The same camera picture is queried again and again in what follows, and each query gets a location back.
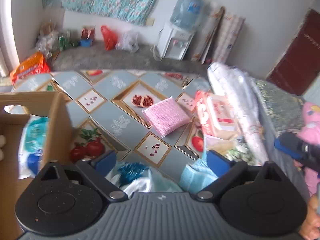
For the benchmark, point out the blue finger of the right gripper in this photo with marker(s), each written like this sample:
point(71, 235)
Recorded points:
point(290, 144)

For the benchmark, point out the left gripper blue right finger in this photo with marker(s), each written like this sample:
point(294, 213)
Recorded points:
point(219, 164)

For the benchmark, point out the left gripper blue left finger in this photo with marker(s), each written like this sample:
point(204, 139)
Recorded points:
point(105, 163)

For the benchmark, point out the pink knitted sponge pad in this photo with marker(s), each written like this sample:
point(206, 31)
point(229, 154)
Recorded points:
point(166, 116)

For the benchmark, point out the person right hand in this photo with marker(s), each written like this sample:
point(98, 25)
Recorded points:
point(310, 227)

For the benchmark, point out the pink plush toy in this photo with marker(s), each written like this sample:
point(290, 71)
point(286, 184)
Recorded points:
point(310, 134)

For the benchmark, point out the blue tinsel item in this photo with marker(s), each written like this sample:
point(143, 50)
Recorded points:
point(130, 172)

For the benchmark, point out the light blue cloth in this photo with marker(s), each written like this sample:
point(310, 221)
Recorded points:
point(196, 177)

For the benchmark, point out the pale green plastic bag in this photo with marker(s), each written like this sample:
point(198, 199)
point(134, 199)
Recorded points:
point(152, 181)

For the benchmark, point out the grey patterned cushion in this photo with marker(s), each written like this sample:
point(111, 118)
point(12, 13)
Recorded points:
point(283, 110)

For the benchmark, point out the red pink wet wipes pack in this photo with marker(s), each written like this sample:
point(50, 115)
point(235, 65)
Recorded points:
point(216, 116)

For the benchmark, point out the pomegranate pattern tablecloth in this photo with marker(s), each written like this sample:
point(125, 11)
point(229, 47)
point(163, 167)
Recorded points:
point(106, 111)

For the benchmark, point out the blue white tissue pack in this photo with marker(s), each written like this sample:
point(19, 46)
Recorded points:
point(31, 146)

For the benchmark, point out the dark red door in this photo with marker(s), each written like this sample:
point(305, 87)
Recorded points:
point(299, 66)

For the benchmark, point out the brown cardboard box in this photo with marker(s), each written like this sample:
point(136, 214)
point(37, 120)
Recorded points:
point(16, 109)

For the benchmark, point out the orange snack bag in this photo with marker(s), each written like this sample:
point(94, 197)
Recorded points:
point(34, 65)

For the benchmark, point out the blue small box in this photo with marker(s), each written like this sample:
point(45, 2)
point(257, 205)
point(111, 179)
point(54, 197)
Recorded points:
point(86, 42)

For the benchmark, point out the clear plastic bag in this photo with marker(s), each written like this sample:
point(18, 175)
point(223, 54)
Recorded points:
point(128, 41)

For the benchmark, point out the red plastic bag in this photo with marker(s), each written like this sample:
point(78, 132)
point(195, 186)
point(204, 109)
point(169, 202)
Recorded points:
point(110, 38)

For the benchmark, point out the leaning checkered board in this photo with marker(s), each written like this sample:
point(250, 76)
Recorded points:
point(227, 35)

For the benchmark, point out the white water dispenser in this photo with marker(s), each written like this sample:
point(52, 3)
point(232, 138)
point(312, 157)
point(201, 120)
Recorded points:
point(173, 42)

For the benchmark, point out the red paper box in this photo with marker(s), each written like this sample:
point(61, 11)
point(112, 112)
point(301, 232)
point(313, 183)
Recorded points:
point(88, 33)

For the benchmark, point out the pile of plastic bags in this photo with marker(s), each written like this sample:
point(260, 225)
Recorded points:
point(51, 40)

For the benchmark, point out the leaning patterned board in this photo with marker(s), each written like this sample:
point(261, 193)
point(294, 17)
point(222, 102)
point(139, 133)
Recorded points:
point(203, 38)

